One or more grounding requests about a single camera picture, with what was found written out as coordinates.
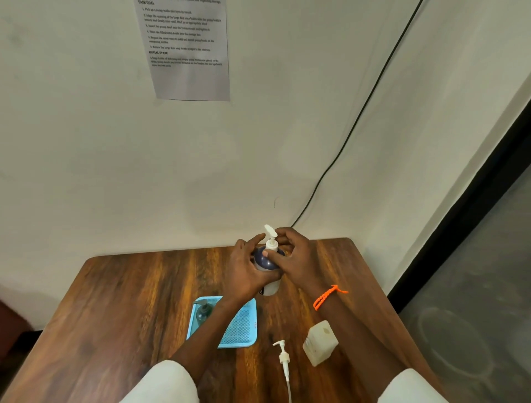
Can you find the maroon upholstered seat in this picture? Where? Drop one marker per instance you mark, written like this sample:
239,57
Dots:
12,328

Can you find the small teal translucent bottle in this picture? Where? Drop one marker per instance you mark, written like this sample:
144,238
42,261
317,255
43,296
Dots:
203,315

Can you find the dark teal pump head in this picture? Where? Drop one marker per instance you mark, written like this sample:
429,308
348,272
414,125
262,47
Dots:
202,303

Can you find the small navy white pump bottle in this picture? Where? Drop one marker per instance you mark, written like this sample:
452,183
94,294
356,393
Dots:
271,286

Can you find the person's left forearm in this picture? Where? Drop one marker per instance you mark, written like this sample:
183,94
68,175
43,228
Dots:
205,340

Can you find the person's left white sleeve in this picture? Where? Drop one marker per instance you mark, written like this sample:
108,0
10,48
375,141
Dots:
162,384

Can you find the person's left hand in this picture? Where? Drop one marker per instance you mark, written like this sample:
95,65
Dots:
242,278

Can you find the person's right forearm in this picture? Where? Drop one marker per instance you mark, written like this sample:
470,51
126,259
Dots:
365,344

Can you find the large yellow soap bottle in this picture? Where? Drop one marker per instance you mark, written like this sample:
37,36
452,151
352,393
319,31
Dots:
319,344

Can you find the white pump head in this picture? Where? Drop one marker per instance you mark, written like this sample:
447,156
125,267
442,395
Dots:
283,357
271,241

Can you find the person's white sleeve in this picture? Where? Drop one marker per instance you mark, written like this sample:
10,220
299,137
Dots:
162,384
415,388

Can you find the black door frame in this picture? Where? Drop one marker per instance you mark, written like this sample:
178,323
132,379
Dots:
460,211

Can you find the blue plastic mesh basket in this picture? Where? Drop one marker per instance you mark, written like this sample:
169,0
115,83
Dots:
244,328

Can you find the printed paper sheet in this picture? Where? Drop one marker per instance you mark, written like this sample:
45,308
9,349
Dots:
191,79

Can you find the person's right white sleeve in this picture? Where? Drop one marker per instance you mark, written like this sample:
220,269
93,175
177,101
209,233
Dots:
415,388

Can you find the person's right hand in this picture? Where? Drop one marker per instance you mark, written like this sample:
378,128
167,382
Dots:
303,261

